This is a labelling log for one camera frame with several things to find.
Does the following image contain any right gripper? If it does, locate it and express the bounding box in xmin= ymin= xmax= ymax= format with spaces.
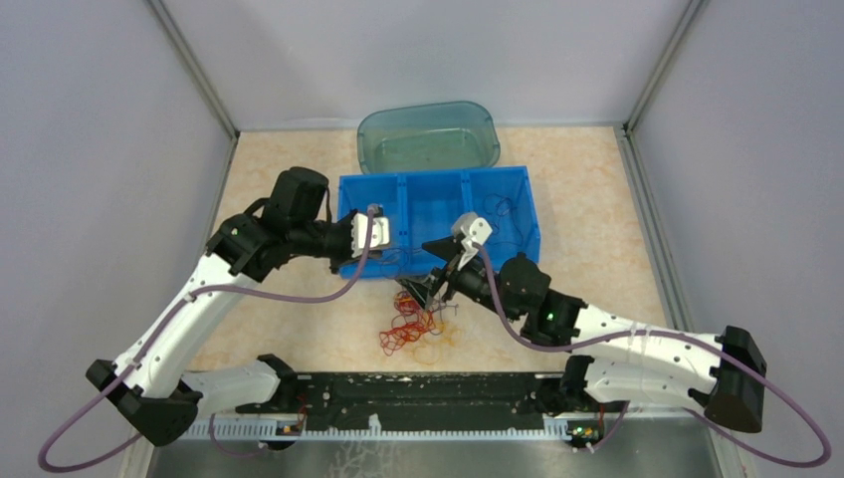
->
xmin=395 ymin=234 xmax=521 ymax=323

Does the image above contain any coloured cable pile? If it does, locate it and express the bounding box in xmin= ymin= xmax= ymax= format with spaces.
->
xmin=377 ymin=290 xmax=465 ymax=367

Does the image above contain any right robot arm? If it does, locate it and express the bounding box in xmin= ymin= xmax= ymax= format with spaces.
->
xmin=398 ymin=239 xmax=767 ymax=433

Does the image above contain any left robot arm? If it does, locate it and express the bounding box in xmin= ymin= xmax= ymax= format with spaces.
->
xmin=87 ymin=166 xmax=390 ymax=446

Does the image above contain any blue three-compartment bin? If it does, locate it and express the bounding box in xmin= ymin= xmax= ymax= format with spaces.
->
xmin=338 ymin=166 xmax=541 ymax=280

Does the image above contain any teal translucent plastic tub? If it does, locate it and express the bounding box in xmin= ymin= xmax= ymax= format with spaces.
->
xmin=356 ymin=101 xmax=501 ymax=174

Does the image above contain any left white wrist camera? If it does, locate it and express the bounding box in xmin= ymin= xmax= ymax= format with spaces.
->
xmin=350 ymin=212 xmax=392 ymax=258

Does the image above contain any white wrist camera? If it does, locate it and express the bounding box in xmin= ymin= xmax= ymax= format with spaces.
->
xmin=350 ymin=212 xmax=392 ymax=258
xmin=451 ymin=211 xmax=492 ymax=270

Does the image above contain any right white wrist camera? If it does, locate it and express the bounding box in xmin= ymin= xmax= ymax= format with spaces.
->
xmin=451 ymin=211 xmax=492 ymax=270

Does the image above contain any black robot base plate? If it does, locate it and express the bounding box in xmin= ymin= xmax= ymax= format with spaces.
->
xmin=235 ymin=370 xmax=628 ymax=435

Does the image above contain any white slotted cable duct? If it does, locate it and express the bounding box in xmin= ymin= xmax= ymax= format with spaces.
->
xmin=214 ymin=418 xmax=571 ymax=442

